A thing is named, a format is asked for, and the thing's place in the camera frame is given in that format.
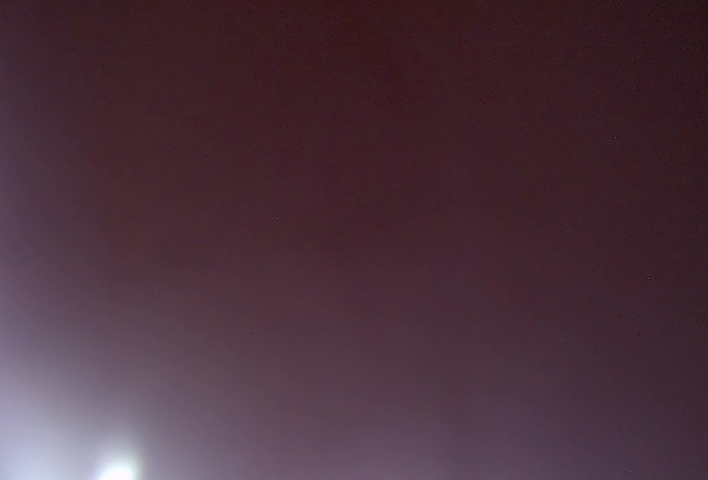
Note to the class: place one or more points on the pink purple wrapping paper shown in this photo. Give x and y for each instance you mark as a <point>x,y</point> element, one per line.
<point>354,239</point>

